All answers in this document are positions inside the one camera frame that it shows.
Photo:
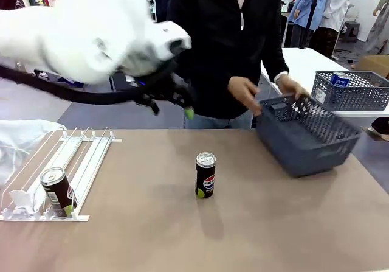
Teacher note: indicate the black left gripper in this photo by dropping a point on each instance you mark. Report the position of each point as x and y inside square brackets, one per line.
[170, 86]

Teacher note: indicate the black Pepsi can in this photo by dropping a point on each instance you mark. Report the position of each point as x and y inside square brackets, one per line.
[59, 193]
[205, 177]

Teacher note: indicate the blue-grey plastic woven basket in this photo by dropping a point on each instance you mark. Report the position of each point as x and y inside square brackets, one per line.
[304, 144]
[352, 95]

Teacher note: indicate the blue soda can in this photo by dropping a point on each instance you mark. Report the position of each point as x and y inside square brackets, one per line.
[340, 79]

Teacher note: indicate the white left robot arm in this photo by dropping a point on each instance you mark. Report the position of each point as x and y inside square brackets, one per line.
[91, 31]

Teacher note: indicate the person's left forearm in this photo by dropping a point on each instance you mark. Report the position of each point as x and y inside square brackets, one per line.
[273, 56]

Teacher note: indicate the person's right hand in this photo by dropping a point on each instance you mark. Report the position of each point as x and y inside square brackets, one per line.
[243, 94]

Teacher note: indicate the person's left hand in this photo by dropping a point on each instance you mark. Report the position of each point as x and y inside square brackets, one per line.
[291, 86]

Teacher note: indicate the person's blue jeans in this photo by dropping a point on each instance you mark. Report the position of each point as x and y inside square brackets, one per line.
[218, 122]

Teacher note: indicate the person in black jacket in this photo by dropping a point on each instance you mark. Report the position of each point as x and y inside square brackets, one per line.
[218, 40]

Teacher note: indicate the white side table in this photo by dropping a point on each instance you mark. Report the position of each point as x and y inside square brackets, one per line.
[304, 62]

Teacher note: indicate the white plastic bag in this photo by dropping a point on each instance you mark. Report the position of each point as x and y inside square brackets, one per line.
[21, 144]

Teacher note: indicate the black coat stand pole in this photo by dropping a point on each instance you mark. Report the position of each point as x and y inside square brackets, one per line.
[313, 4]

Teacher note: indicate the hanging white coat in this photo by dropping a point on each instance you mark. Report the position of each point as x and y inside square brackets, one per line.
[337, 4]

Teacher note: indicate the grey step stool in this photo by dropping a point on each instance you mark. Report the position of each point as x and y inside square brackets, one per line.
[352, 30]

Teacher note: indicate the brown cardboard box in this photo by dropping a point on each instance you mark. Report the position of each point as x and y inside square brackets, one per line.
[375, 65]

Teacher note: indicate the bystander's foot with shoe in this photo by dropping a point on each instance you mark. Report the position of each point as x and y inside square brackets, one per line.
[380, 129]

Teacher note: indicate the mannequin in grey dress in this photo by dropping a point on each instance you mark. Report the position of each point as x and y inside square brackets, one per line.
[378, 31]

